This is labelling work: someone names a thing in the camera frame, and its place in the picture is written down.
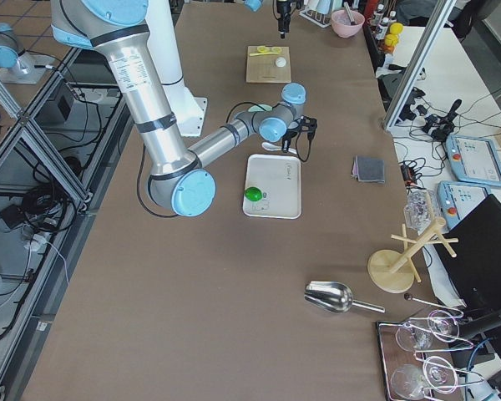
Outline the aluminium frame post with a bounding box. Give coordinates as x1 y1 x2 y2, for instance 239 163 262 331
382 0 455 131

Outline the near blue teach pendant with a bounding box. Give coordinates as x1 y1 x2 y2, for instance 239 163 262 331
437 180 491 229

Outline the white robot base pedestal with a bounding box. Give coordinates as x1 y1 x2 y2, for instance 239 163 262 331
146 0 208 137

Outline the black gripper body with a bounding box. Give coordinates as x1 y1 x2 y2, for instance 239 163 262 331
274 0 294 19
281 116 317 142

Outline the wine glass rack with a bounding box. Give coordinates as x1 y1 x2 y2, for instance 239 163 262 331
377 293 501 400

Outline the pink bowl with ice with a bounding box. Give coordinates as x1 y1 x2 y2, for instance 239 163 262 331
331 9 366 38

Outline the yellow plastic knife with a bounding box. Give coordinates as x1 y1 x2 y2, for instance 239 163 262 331
249 48 279 57

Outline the pastel cup rack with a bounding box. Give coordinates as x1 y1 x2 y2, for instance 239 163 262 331
299 0 333 28

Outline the far blue teach pendant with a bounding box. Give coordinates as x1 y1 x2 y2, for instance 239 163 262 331
445 135 501 187

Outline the wooden mug tree stand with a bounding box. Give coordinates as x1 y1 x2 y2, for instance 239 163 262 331
366 195 460 294

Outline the black monitor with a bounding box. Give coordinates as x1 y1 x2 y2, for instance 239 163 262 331
435 195 501 310

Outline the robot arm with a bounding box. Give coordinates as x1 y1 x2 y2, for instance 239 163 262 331
243 0 304 39
51 1 317 216

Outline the cream rabbit serving tray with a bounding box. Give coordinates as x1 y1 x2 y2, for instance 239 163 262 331
242 154 301 219

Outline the green lime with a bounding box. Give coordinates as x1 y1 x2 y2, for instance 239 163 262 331
244 186 263 202

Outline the folded grey cloth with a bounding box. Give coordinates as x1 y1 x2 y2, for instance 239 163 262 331
352 155 385 183

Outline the upper lemon slice stack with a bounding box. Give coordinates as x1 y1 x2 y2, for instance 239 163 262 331
256 45 270 54

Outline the metal scoop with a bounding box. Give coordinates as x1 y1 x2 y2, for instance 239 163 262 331
304 281 386 313

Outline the light green bowl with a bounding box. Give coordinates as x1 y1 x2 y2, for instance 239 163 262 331
247 104 272 112

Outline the blue teach pendant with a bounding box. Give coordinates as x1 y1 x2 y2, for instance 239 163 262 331
445 135 501 187
437 180 491 229

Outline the bamboo cutting board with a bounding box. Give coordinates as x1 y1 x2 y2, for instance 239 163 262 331
245 45 291 84

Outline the white ceramic spoon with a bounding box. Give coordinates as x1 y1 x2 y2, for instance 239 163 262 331
261 142 297 155

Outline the yellow lemon fruit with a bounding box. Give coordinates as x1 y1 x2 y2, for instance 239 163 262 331
387 22 403 36

